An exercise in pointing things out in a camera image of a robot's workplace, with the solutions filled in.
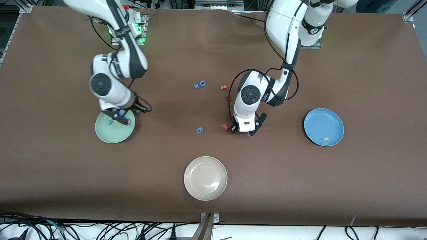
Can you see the aluminium camera post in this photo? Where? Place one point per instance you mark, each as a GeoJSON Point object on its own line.
{"type": "Point", "coordinates": [206, 230]}

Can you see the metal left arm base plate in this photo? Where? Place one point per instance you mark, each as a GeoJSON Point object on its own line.
{"type": "Point", "coordinates": [317, 47]}

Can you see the pink letter w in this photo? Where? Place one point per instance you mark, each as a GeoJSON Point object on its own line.
{"type": "Point", "coordinates": [225, 127]}

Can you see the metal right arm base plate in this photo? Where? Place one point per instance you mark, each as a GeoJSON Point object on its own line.
{"type": "Point", "coordinates": [143, 40]}

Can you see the grey metal box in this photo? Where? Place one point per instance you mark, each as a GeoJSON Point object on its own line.
{"type": "Point", "coordinates": [218, 4]}

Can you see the blue number 6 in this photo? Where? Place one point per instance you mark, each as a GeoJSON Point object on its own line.
{"type": "Point", "coordinates": [199, 130]}

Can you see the person's blue trousers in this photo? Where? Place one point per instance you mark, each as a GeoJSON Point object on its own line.
{"type": "Point", "coordinates": [377, 5]}

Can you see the blue plate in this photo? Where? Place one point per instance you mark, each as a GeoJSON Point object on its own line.
{"type": "Point", "coordinates": [323, 127]}

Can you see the beige plate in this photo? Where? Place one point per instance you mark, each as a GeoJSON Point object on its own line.
{"type": "Point", "coordinates": [205, 178]}

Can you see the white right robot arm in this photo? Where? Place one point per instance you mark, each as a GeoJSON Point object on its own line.
{"type": "Point", "coordinates": [113, 95]}

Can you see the brown table cover sheet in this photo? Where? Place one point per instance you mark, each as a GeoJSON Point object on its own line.
{"type": "Point", "coordinates": [213, 206]}

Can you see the blue letter D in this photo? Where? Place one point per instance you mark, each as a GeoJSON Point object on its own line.
{"type": "Point", "coordinates": [201, 81]}

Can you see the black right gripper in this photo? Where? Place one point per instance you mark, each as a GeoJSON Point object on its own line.
{"type": "Point", "coordinates": [137, 104]}

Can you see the green plate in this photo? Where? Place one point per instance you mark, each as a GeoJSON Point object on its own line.
{"type": "Point", "coordinates": [115, 135]}

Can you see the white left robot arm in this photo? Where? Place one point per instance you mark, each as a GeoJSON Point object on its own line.
{"type": "Point", "coordinates": [283, 20]}

